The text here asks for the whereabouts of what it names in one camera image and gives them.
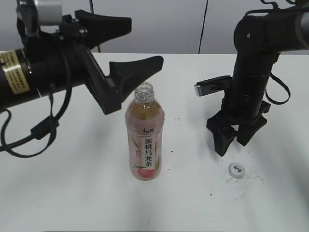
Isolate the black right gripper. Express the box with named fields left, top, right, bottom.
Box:
left=206, top=96, right=270, bottom=156

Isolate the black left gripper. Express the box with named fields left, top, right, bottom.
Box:
left=24, top=10, right=164, bottom=115

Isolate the white bottle cap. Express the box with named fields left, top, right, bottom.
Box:
left=228, top=163, right=245, bottom=179

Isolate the peach oolong tea bottle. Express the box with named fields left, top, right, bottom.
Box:
left=125, top=82, right=165, bottom=181

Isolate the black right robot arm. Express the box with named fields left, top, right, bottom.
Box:
left=206, top=1, right=309, bottom=156

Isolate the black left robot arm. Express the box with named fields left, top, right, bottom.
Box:
left=0, top=9, right=164, bottom=115

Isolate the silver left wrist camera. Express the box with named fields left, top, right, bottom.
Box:
left=16, top=0, right=62, bottom=37

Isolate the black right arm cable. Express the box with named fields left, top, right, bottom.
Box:
left=260, top=0, right=297, bottom=106

